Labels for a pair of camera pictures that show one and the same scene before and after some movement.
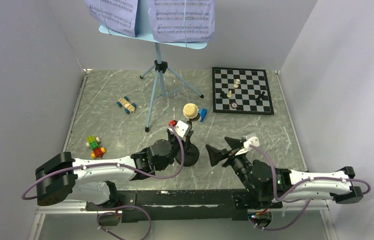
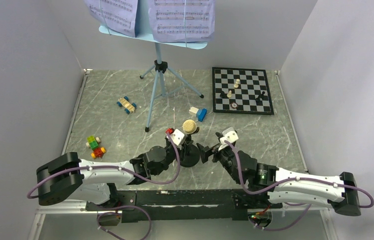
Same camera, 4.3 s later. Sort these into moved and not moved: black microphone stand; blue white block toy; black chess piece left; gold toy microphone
Moved: gold toy microphone
Not moved: black chess piece left; black microphone stand; blue white block toy
